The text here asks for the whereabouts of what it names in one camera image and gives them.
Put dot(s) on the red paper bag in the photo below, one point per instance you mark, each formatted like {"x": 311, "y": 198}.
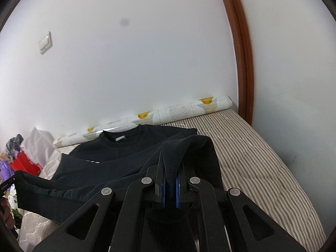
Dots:
{"x": 23, "y": 164}

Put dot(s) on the white plastic shopping bag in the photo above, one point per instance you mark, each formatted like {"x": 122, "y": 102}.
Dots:
{"x": 39, "y": 147}

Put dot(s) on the person's left hand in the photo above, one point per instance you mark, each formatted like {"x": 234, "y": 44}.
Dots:
{"x": 5, "y": 215}

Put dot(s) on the duck print paper roll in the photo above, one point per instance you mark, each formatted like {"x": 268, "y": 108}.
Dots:
{"x": 178, "y": 111}

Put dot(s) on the white floral blanket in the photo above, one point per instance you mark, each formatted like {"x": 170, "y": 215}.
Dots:
{"x": 15, "y": 199}

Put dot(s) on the brown wooden door frame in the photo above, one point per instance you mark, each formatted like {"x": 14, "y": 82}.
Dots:
{"x": 241, "y": 44}

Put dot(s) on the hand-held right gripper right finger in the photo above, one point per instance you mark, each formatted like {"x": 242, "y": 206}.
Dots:
{"x": 178, "y": 191}

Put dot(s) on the grey plaid cloth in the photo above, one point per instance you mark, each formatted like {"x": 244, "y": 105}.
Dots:
{"x": 13, "y": 144}

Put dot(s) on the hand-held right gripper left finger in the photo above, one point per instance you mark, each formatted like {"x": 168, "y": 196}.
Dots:
{"x": 163, "y": 194}

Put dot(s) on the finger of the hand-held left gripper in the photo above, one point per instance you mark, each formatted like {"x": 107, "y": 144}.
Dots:
{"x": 12, "y": 178}

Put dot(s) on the striped quilted mat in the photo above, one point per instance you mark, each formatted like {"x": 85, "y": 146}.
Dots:
{"x": 262, "y": 176}

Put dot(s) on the black sweatshirt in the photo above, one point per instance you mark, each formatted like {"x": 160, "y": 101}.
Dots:
{"x": 105, "y": 157}

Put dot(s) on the white wall light switch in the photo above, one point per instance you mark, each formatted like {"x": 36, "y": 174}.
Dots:
{"x": 45, "y": 42}

